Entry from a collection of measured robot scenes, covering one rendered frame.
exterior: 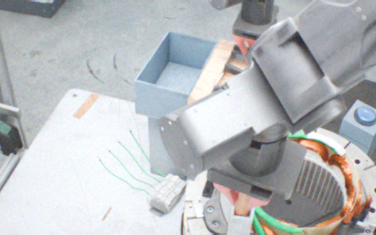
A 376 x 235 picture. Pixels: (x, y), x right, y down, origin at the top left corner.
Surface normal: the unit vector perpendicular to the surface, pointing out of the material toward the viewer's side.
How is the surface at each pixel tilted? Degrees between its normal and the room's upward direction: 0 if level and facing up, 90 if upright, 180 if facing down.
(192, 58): 90
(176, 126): 92
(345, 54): 74
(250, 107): 29
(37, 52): 0
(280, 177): 5
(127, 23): 0
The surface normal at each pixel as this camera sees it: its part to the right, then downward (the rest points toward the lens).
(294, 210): 0.01, -0.71
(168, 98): -0.36, 0.66
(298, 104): -0.70, 0.27
